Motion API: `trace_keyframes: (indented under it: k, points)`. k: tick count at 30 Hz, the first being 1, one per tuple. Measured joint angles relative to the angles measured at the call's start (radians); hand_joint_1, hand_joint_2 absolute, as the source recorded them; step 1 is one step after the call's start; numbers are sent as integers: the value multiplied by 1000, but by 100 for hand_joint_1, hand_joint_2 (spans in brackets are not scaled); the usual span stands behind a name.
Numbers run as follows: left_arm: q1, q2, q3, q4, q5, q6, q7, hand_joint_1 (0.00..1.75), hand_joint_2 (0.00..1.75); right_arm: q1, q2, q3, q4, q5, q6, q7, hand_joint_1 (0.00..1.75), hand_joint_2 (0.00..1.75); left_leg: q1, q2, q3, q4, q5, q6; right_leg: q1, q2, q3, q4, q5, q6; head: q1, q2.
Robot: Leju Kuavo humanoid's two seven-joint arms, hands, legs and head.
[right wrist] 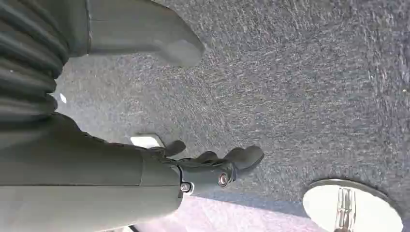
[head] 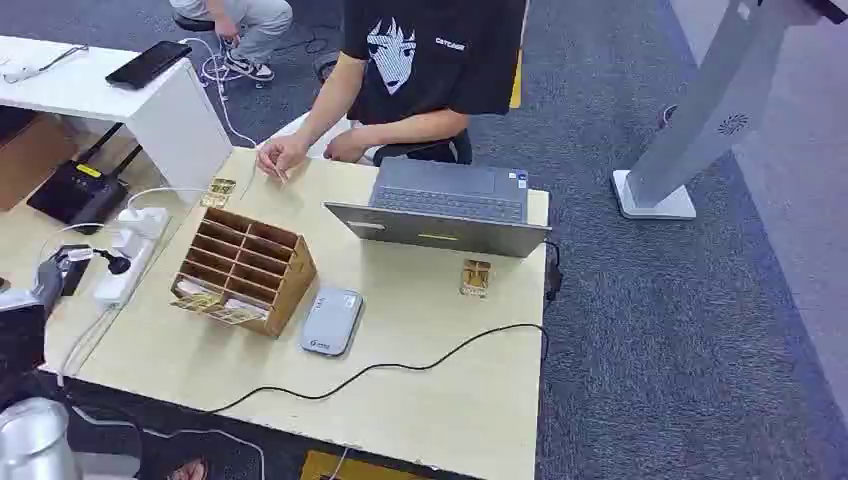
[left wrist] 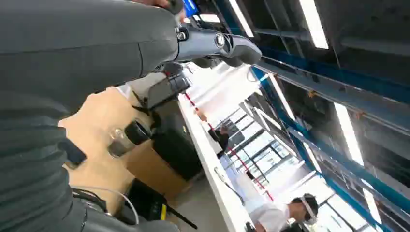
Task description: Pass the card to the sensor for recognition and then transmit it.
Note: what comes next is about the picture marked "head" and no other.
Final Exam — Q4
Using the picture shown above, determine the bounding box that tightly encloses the person's left hand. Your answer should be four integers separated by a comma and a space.
323, 129, 367, 164

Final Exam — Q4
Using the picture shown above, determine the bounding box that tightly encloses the person's right hand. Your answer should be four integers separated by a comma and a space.
256, 134, 311, 179

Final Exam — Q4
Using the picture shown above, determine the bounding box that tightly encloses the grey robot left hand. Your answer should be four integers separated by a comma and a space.
31, 256, 66, 314

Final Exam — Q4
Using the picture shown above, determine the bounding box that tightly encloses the black power plug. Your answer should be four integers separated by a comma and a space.
93, 248, 132, 276

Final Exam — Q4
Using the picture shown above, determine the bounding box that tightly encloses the white power strip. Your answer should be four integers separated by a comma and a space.
92, 206, 171, 309

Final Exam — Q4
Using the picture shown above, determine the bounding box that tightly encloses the black router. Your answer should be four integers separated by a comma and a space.
27, 123, 144, 227

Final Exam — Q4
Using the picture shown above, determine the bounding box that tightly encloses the wooden card box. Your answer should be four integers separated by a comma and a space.
170, 206, 318, 338

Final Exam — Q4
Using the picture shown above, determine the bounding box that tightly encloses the person in black shirt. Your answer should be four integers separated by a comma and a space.
256, 0, 529, 180

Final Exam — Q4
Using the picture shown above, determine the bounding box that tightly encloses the grey laptop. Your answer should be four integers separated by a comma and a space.
323, 156, 552, 259

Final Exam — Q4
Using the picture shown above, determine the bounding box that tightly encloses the seated person in grey trousers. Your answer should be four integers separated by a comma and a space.
168, 0, 294, 83

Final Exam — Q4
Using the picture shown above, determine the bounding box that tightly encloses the black stool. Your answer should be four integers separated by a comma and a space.
172, 13, 217, 34

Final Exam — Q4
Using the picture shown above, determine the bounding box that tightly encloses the black smartphone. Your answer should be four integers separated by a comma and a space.
105, 40, 193, 91

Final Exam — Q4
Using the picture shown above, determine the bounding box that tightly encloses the white side desk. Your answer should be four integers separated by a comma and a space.
0, 35, 234, 200

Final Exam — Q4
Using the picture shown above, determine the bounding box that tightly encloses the grey power bank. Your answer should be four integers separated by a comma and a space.
299, 286, 365, 358

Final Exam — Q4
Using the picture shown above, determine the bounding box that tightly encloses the yellow floor tape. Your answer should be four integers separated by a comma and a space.
508, 0, 533, 111

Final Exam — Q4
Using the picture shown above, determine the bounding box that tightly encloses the thin white floor cable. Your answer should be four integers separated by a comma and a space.
69, 404, 268, 480

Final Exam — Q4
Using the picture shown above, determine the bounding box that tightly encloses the black cable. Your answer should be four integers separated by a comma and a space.
211, 323, 551, 415

